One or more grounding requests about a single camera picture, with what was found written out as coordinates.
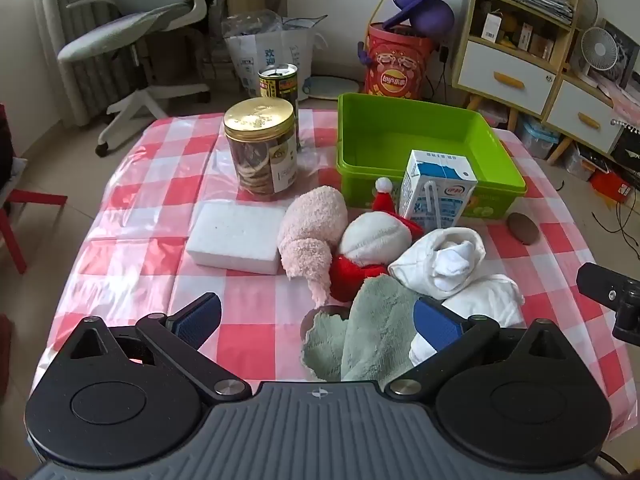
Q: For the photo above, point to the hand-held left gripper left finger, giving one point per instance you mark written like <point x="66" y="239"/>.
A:
<point x="200" y="320"/>

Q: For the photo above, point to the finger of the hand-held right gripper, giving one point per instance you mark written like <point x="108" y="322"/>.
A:
<point x="607" y="290"/>

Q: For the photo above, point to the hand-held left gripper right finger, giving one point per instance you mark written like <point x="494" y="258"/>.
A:
<point x="439" y="329"/>

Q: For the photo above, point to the white cloth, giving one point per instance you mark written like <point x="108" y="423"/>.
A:
<point x="490" y="300"/>

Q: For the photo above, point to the green fluffy towel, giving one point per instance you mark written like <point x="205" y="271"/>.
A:
<point x="370" y="330"/>

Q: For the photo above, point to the white plush toy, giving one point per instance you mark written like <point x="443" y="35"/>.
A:
<point x="425" y="255"/>

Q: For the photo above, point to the santa plush toy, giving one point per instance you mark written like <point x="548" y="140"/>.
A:
<point x="372" y="237"/>

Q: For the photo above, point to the pink fluffy sock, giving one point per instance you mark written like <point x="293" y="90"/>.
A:
<point x="310" y="220"/>

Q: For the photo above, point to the green plastic bin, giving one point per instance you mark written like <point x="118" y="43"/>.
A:
<point x="400" y="130"/>

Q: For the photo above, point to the red white checkered tablecloth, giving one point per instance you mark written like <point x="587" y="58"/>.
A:
<point x="250" y="332"/>

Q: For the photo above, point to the white foam block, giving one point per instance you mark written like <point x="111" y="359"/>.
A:
<point x="235" y="235"/>

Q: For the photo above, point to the red flat box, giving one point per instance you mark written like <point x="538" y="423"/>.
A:
<point x="611" y="187"/>

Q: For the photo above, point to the brown oval stone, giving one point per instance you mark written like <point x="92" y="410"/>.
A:
<point x="522" y="229"/>

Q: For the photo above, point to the clear storage box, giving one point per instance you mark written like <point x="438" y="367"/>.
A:
<point x="579" y="162"/>

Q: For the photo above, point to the blue white milk carton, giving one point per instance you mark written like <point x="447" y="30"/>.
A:
<point x="435" y="195"/>

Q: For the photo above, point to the blue lid storage box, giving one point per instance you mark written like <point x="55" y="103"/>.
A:
<point x="539" y="135"/>

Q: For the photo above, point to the gold lid cookie jar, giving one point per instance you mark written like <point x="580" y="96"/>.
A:
<point x="260" y="160"/>

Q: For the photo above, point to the red stool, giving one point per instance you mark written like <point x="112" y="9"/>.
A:
<point x="35" y="197"/>

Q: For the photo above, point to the clear box with pink contents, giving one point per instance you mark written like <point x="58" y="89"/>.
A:
<point x="495" y="116"/>

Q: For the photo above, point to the framed picture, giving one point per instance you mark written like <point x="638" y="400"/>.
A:
<point x="627" y="55"/>

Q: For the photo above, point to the wooden drawer cabinet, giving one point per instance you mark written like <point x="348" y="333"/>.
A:
<point x="505" y="75"/>

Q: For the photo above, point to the small white desk fan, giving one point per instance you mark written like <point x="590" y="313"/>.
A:
<point x="600" y="50"/>

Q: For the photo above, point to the tall tin can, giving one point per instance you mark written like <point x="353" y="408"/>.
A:
<point x="280" y="85"/>

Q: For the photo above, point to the red snack bucket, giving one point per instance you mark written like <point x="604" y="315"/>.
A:
<point x="395" y="70"/>

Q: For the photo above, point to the white round tray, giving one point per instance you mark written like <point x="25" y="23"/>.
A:
<point x="330" y="87"/>

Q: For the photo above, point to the grey ribbed radiator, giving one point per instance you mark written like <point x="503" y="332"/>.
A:
<point x="75" y="80"/>

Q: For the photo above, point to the white printed bag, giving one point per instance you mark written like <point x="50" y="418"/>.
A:
<point x="270" y="55"/>

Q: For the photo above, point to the stack of magazines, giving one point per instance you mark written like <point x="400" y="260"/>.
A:
<point x="542" y="0"/>

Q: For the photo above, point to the grey office chair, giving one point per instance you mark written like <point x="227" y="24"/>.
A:
<point x="115" y="25"/>

